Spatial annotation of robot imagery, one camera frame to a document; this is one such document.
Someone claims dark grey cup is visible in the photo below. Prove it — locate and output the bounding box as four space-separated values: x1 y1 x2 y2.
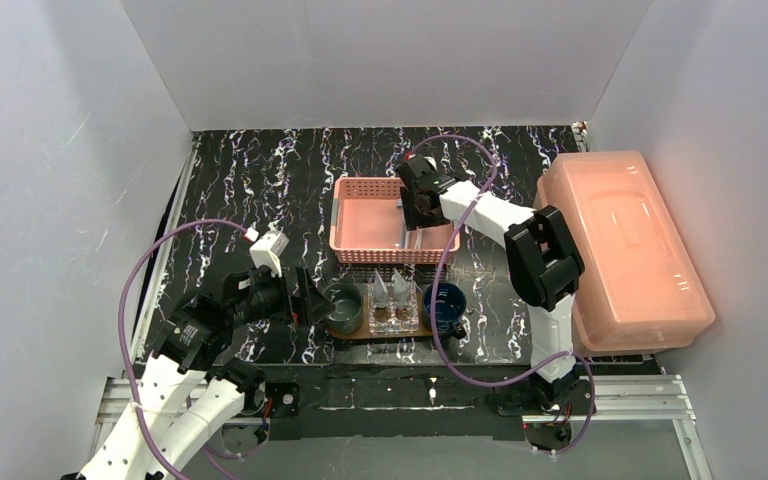
323 282 363 335

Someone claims white handled toothbrush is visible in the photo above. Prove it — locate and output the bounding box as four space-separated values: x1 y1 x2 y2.
414 229 424 250

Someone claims oval wooden tray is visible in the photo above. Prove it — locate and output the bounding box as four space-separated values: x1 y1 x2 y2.
325 321 432 342

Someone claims white toothpaste tube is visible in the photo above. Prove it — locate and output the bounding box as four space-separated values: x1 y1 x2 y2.
372 270 390 310

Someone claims clear plastic dimpled tray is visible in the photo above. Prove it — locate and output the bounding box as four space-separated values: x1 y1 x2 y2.
364 281 420 333

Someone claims red capped toothpaste tube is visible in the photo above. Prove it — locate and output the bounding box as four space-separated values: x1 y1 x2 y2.
392 269 413 315

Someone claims dark blue cup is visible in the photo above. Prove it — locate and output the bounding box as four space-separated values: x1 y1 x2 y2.
420 282 467 339

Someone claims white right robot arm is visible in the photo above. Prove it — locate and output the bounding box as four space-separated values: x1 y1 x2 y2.
396 154 585 404

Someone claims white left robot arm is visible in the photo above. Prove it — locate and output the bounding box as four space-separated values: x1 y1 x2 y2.
72 266 335 479

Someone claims pink perforated plastic basket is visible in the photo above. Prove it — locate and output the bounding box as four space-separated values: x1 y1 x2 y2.
329 177 453 265

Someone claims large pink storage box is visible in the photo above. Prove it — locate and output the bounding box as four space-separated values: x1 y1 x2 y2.
534 151 715 356

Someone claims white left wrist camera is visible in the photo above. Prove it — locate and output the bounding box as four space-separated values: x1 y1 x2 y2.
249 230 289 277

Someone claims clear handled toothbrush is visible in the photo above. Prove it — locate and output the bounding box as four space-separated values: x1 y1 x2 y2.
397 200 411 249

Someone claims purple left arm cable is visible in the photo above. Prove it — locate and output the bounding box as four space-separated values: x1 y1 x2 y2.
118 219 256 480

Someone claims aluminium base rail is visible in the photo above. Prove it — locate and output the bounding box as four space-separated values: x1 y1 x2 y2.
560 374 713 479

